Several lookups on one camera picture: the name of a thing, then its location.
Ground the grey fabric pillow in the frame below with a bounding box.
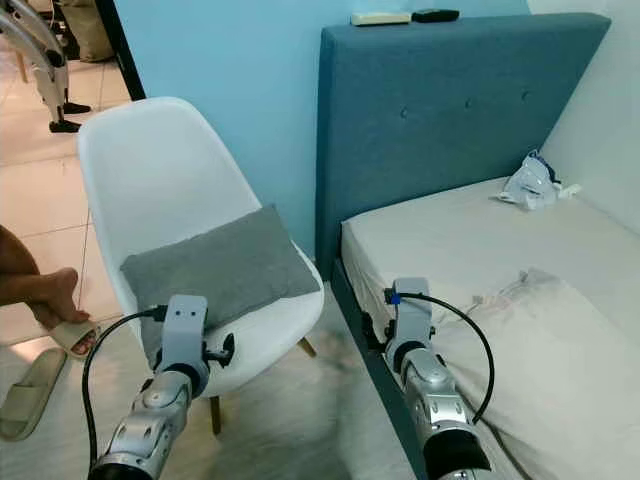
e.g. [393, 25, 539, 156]
[120, 203, 323, 361]

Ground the white plastic chair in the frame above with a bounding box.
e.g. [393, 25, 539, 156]
[77, 95, 326, 436]

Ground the white bed mattress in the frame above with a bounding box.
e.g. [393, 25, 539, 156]
[340, 178, 640, 480]

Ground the beige slide sandal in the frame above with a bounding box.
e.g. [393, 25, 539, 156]
[40, 318, 103, 361]
[0, 347, 68, 443]

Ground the person in black shorts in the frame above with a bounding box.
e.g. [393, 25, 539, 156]
[0, 225, 81, 326]

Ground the white blue plastic bag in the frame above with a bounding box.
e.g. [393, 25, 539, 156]
[493, 150, 583, 211]

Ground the blue fabric headboard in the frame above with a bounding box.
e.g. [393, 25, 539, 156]
[315, 12, 613, 276]

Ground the cream remote control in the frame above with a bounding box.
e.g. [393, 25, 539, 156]
[350, 11, 413, 27]

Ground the black remote control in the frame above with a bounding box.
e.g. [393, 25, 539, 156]
[411, 8, 461, 23]

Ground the silver humanoid robot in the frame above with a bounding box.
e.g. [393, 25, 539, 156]
[0, 0, 93, 134]

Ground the brown sack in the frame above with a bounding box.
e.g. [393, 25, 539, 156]
[60, 0, 113, 63]

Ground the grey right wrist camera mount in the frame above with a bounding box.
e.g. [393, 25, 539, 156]
[390, 277, 433, 349]

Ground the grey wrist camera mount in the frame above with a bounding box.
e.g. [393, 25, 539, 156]
[160, 294, 211, 369]
[390, 277, 433, 349]

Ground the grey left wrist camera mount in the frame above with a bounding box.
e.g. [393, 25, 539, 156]
[160, 294, 211, 369]

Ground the dark blue bed frame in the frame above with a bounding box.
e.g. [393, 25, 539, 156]
[325, 258, 429, 480]

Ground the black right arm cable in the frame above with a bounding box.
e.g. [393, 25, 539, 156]
[390, 288, 496, 421]

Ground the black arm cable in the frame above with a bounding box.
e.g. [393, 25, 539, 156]
[82, 305, 173, 466]
[390, 288, 496, 421]

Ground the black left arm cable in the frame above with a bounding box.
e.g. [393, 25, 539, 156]
[82, 305, 173, 466]

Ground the black door frame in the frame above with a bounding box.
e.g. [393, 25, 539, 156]
[95, 0, 148, 101]

